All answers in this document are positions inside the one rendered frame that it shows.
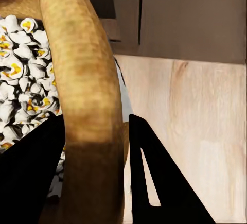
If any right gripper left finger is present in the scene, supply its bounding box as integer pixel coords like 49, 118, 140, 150
0, 114, 65, 224

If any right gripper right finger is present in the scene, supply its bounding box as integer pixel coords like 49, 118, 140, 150
129, 114, 216, 224

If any popcorn bag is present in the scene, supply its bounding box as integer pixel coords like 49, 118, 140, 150
0, 0, 134, 224

